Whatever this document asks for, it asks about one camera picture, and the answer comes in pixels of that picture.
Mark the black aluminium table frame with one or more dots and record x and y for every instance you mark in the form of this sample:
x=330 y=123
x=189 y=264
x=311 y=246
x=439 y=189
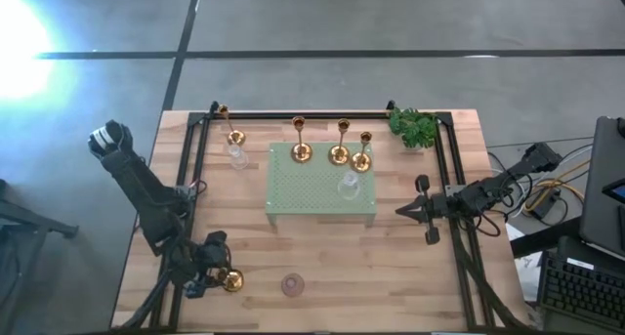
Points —
x=317 y=115

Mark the green plant in white pot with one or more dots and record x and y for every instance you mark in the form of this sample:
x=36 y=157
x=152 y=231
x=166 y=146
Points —
x=412 y=127

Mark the green perforated metal riser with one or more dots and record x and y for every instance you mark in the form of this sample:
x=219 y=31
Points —
x=303 y=193

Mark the gold metal candlestick holder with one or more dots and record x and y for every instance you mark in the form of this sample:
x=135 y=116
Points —
x=236 y=138
x=338 y=155
x=360 y=163
x=234 y=280
x=301 y=153

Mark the pink ribbed glass candle holder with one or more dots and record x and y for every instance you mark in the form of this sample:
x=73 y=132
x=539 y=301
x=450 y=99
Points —
x=293 y=284

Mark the black metal stand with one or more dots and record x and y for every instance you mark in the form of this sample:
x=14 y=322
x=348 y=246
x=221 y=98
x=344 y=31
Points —
x=29 y=220

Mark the black computer keyboard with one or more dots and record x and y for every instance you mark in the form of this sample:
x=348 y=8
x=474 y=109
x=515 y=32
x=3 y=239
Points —
x=581 y=291

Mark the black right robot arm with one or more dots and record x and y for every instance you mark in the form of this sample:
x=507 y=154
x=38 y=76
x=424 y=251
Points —
x=488 y=193

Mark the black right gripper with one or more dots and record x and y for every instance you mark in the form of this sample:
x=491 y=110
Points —
x=437 y=205

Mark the black computer desk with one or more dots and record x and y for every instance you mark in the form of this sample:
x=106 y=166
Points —
x=547 y=237

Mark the black power adapter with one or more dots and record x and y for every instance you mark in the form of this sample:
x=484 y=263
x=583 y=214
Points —
x=546 y=205

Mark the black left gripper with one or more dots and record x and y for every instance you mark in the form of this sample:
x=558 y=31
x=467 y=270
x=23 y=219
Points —
x=210 y=249

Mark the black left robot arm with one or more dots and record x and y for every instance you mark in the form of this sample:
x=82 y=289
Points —
x=141 y=188

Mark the clear ribbed glass candle holder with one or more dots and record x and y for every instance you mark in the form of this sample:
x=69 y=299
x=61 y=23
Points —
x=238 y=160
x=348 y=191

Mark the black computer monitor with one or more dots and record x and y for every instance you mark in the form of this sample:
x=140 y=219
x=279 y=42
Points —
x=600 y=179

